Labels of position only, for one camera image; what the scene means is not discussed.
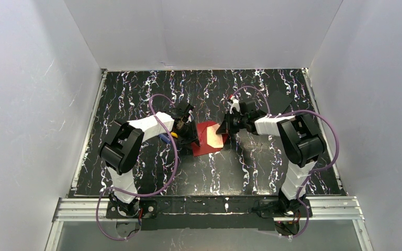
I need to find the beige letter paper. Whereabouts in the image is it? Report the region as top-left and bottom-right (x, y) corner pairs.
(206, 123), (224, 149)

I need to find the red envelope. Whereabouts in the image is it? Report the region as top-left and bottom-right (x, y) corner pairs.
(192, 121), (228, 157)

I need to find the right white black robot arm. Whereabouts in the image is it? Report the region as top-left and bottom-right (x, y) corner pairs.
(216, 98), (327, 211)

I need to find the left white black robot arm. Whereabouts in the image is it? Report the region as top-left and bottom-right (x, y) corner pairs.
(99, 102), (199, 204)

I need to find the black flat plate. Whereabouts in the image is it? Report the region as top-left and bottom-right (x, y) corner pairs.
(267, 90), (293, 115)

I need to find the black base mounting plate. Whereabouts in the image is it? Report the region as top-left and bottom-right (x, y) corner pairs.
(106, 196), (313, 231)

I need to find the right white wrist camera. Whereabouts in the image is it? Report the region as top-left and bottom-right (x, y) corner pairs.
(227, 95), (240, 114)

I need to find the aluminium frame rail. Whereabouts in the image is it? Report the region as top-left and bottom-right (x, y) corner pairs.
(45, 196), (373, 250)

